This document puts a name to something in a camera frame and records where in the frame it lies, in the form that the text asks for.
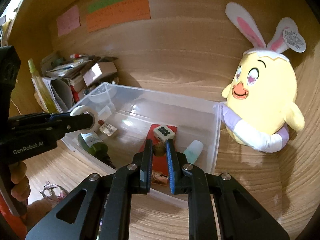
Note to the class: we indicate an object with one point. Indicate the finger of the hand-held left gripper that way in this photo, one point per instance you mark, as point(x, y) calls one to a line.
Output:
point(58, 116)
point(80, 122)

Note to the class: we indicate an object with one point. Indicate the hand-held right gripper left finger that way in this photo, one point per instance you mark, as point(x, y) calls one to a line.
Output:
point(147, 155)

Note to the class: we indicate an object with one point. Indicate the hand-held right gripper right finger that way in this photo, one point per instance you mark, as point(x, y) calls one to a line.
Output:
point(170, 162)

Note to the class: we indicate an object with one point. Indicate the red tea package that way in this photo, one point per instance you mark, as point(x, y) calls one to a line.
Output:
point(159, 165)

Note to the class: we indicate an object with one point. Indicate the white tape roll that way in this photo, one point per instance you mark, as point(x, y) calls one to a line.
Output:
point(92, 116)

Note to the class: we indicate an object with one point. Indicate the green bottle with white label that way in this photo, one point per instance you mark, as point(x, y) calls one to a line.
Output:
point(93, 143)

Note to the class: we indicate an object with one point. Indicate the teal small bottle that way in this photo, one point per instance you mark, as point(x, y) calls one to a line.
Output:
point(193, 151)

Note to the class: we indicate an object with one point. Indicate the beige mahjong tile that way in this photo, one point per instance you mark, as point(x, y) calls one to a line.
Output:
point(163, 131)

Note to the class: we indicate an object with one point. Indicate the clear plastic bin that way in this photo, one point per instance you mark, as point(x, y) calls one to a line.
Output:
point(175, 110)

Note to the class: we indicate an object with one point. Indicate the person's left forearm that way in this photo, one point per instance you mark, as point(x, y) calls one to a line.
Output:
point(37, 212)

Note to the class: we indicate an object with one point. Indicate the person's left hand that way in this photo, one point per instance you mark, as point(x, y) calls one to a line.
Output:
point(20, 178)

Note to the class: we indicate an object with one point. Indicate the yellow-green spray bottle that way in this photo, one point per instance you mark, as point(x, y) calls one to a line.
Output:
point(43, 92)

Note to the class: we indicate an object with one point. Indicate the red book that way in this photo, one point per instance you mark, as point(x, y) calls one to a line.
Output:
point(76, 92)

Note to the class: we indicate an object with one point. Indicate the white bowl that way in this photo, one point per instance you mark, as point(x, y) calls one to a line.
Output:
point(100, 96)

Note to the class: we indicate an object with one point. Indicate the stack of papers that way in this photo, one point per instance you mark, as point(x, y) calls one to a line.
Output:
point(62, 70)

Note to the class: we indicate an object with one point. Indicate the small white box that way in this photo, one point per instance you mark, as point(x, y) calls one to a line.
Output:
point(98, 72)

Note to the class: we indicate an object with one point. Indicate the red and white marker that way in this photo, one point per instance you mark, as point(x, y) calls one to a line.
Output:
point(78, 55)

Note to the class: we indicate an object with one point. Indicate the pink paper note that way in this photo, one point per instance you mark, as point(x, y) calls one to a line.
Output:
point(68, 21)

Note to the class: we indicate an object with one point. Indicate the yellow chick plush toy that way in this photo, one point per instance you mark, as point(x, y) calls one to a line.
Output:
point(262, 100)

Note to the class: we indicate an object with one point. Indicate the orange paper note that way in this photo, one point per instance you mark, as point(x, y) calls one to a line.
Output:
point(117, 15)

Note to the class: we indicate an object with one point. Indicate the green paper note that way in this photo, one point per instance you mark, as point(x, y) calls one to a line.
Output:
point(107, 2)

